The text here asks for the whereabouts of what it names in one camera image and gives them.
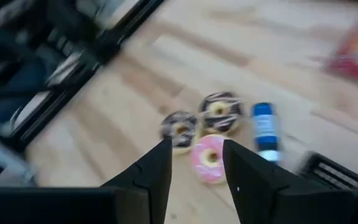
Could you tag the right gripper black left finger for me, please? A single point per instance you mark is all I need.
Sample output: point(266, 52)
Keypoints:
point(148, 186)

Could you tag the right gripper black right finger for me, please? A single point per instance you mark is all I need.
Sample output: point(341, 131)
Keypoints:
point(259, 193)

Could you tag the pink frosted toy donut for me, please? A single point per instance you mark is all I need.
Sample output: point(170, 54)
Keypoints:
point(208, 160)

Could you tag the blue glitter glue bottle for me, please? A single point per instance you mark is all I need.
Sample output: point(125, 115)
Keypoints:
point(265, 130)

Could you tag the chocolate striped toy donut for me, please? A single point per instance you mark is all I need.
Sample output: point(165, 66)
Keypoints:
point(221, 113)
point(180, 129)

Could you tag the red orange snack packet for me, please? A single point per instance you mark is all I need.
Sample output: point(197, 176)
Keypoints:
point(356, 53)

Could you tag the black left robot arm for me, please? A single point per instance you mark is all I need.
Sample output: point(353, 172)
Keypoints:
point(17, 84)

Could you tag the black mesh basket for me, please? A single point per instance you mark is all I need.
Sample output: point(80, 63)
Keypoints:
point(331, 174)

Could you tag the black aluminium table frame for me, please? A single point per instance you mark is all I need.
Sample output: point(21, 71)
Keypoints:
point(73, 74)

